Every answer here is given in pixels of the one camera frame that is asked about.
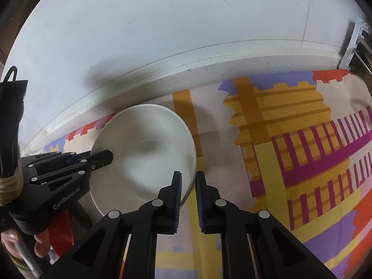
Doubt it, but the red bowl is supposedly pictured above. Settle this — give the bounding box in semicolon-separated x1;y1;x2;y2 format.
48;211;72;258

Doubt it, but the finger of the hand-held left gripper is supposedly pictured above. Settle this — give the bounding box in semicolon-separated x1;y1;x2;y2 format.
20;151;93;169
23;149;114;194

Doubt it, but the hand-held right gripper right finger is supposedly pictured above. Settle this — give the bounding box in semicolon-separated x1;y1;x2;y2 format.
195;171;339;279

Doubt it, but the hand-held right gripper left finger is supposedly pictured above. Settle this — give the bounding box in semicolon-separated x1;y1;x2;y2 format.
41;171;183;279

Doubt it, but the colourful patterned mat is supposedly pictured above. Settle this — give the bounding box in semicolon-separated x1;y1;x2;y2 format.
43;70;372;279

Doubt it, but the white bowl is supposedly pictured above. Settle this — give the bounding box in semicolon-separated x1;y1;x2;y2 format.
89;104;196;218

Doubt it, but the white plastic rack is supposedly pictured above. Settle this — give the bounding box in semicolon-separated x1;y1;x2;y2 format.
338;17;372;70

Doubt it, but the person's left hand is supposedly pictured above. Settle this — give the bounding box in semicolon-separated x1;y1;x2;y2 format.
0;228;50;268

